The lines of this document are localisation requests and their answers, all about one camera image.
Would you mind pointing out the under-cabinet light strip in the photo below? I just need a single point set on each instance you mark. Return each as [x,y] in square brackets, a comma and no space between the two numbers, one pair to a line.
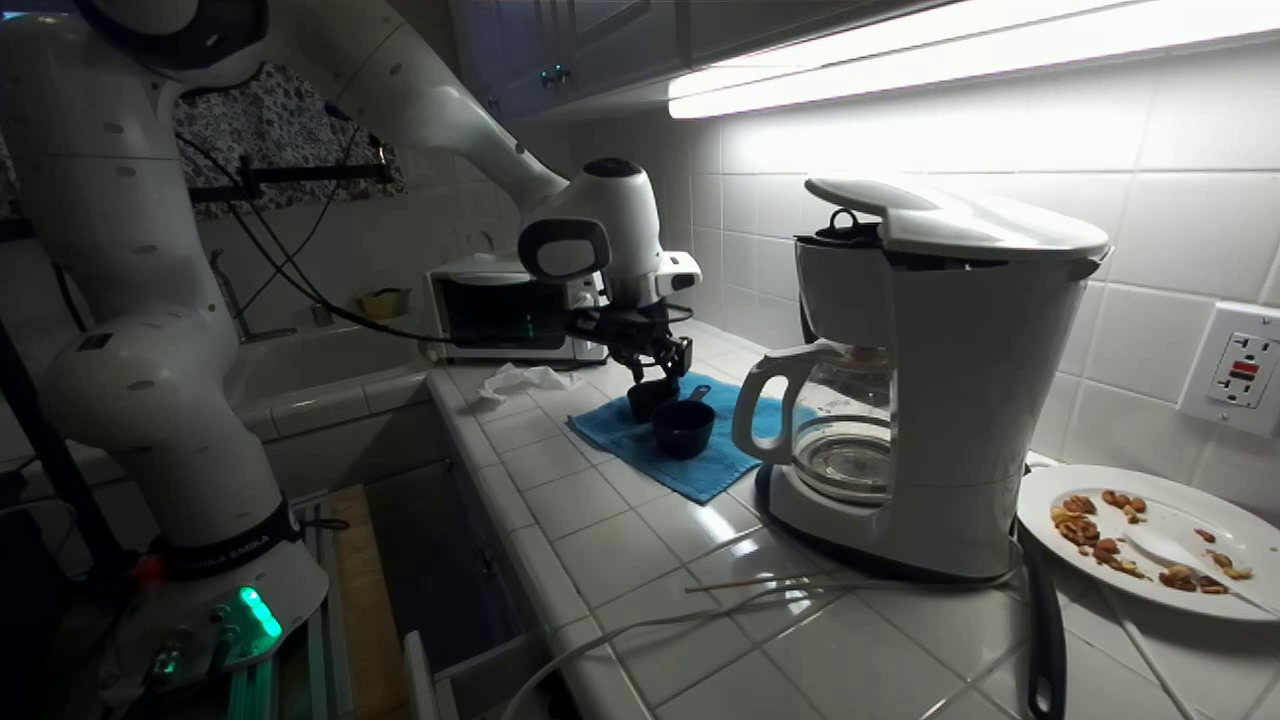
[962,53]

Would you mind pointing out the robot mounting base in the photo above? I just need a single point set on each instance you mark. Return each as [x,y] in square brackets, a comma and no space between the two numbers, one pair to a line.
[201,627]

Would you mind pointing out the patterned curtain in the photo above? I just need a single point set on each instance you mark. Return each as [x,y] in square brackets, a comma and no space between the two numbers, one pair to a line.
[264,113]

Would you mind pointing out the red lidded white container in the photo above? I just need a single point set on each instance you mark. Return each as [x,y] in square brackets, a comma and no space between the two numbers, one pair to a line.
[492,315]

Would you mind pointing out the yellow sponge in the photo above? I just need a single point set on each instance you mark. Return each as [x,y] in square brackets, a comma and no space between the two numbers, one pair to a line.
[382,304]

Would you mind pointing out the white wall outlet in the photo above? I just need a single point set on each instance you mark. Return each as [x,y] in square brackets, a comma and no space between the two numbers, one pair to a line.
[1238,366]

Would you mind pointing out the white spoon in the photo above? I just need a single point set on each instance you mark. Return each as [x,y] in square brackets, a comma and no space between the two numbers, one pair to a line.
[1181,552]

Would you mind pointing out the white drip coffee maker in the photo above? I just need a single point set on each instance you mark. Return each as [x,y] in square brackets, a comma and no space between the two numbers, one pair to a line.
[962,387]

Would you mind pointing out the white plate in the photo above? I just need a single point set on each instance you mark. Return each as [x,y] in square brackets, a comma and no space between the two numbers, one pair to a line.
[1174,533]

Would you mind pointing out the white sink basin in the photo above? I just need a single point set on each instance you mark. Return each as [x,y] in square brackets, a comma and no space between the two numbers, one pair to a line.
[322,363]

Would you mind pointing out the crumpled white paper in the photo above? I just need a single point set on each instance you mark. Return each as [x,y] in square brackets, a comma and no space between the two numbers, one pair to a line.
[515,387]

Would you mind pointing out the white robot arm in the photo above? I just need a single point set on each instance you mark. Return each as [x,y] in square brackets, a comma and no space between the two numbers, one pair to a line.
[135,201]

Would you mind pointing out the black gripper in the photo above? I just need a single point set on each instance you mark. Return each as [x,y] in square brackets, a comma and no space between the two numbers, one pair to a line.
[634,327]

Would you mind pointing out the black clamp bar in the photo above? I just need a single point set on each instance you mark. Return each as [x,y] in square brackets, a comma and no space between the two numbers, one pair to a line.
[307,173]

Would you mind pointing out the white upper wall cabinet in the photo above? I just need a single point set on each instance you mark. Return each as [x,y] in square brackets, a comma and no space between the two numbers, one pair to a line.
[601,42]

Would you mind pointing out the brown food scraps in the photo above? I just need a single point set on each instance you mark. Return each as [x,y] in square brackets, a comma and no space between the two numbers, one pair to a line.
[1081,520]

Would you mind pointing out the blue terry towel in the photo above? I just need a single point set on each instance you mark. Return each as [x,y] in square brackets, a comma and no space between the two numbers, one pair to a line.
[724,465]

